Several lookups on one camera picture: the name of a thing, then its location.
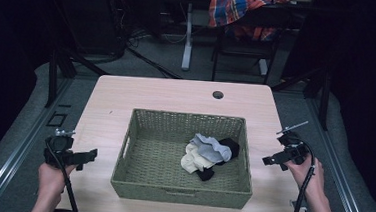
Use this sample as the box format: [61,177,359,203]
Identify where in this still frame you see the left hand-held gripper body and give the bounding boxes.
[41,127,86,172]

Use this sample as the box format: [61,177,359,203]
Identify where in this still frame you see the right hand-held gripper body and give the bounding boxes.
[273,118,312,167]

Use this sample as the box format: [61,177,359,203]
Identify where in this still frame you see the person's left hand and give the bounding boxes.
[35,162,78,198]

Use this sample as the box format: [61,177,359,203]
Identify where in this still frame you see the person's right hand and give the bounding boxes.
[282,155,329,201]

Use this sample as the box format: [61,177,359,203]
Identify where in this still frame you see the black sock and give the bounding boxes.
[194,135,242,185]

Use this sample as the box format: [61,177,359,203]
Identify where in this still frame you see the green woven basket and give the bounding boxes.
[108,106,259,211]

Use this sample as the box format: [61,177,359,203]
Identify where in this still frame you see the grey-blue sock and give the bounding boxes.
[188,132,234,165]

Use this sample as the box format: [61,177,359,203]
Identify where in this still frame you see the black metal stand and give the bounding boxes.
[44,45,62,109]

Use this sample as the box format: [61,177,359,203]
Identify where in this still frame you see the cream sock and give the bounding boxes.
[179,142,217,176]

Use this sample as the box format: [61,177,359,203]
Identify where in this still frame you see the black chair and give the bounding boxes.
[209,1,286,87]

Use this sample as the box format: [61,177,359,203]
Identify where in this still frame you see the white desk with grey legs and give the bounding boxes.
[160,0,315,80]

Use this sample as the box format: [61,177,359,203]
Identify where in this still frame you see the plaid cloth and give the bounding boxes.
[206,0,292,44]

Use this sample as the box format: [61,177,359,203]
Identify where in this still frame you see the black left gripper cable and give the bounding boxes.
[40,141,86,212]

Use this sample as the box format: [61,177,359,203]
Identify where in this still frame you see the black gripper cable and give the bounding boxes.
[40,141,86,212]
[289,139,319,212]

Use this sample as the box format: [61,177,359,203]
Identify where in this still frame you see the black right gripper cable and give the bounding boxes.
[289,139,319,212]

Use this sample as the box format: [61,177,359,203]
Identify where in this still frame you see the aluminium floor rail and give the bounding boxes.
[0,72,76,212]
[298,96,376,212]

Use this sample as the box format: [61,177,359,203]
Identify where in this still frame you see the black floor cables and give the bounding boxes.
[121,27,186,80]

